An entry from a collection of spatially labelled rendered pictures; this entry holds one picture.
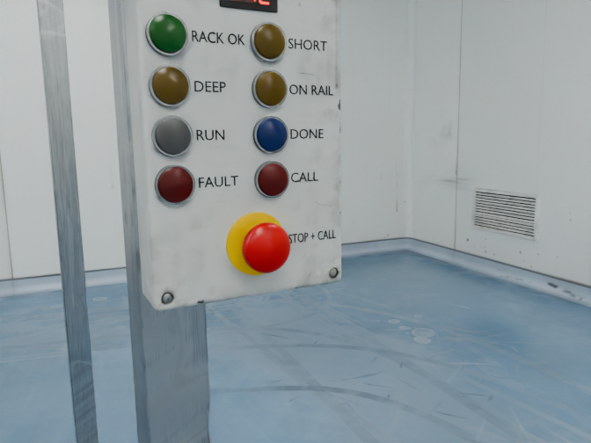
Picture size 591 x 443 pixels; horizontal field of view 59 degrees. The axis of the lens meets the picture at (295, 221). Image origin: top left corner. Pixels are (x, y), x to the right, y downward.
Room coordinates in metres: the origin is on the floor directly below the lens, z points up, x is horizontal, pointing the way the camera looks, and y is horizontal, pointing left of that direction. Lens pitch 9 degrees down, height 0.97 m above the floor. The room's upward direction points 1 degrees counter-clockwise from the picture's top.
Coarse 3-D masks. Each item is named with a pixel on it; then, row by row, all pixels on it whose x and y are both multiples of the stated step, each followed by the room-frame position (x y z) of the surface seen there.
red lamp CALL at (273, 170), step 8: (264, 168) 0.42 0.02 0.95; (272, 168) 0.42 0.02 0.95; (280, 168) 0.43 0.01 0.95; (264, 176) 0.42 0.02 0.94; (272, 176) 0.42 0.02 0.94; (280, 176) 0.43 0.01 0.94; (264, 184) 0.42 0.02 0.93; (272, 184) 0.42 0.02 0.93; (280, 184) 0.43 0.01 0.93; (264, 192) 0.42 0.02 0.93; (272, 192) 0.42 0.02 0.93; (280, 192) 0.43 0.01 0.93
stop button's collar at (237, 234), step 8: (248, 216) 0.42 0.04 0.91; (256, 216) 0.42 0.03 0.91; (264, 216) 0.42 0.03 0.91; (272, 216) 0.43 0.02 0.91; (240, 224) 0.41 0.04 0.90; (248, 224) 0.42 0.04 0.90; (256, 224) 0.42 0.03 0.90; (280, 224) 0.43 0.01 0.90; (232, 232) 0.41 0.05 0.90; (240, 232) 0.41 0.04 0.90; (232, 240) 0.41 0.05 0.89; (240, 240) 0.41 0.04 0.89; (304, 240) 0.44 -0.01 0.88; (232, 248) 0.41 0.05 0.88; (240, 248) 0.41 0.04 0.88; (232, 256) 0.41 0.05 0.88; (240, 256) 0.41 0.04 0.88; (232, 264) 0.41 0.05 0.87; (240, 264) 0.41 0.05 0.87; (248, 272) 0.42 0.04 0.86; (256, 272) 0.42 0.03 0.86
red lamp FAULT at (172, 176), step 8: (176, 168) 0.39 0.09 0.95; (160, 176) 0.38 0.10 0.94; (168, 176) 0.38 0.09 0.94; (176, 176) 0.39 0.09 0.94; (184, 176) 0.39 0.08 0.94; (160, 184) 0.38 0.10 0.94; (168, 184) 0.38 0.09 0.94; (176, 184) 0.39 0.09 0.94; (184, 184) 0.39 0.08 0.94; (192, 184) 0.39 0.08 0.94; (160, 192) 0.38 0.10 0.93; (168, 192) 0.38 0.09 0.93; (176, 192) 0.39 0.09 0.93; (184, 192) 0.39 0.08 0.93; (168, 200) 0.39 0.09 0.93; (176, 200) 0.39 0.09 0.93
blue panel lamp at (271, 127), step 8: (264, 120) 0.42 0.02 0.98; (272, 120) 0.42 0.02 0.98; (280, 120) 0.43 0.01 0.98; (264, 128) 0.42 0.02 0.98; (272, 128) 0.42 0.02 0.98; (280, 128) 0.43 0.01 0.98; (264, 136) 0.42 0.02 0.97; (272, 136) 0.42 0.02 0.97; (280, 136) 0.43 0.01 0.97; (264, 144) 0.42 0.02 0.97; (272, 144) 0.42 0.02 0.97; (280, 144) 0.43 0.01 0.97
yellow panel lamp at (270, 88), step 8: (264, 72) 0.42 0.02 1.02; (272, 72) 0.43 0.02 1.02; (264, 80) 0.42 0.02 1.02; (272, 80) 0.42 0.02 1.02; (280, 80) 0.43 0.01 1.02; (256, 88) 0.42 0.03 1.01; (264, 88) 0.42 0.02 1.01; (272, 88) 0.42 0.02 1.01; (280, 88) 0.43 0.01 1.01; (264, 96) 0.42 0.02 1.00; (272, 96) 0.42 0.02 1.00; (280, 96) 0.43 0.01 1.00; (272, 104) 0.42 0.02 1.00
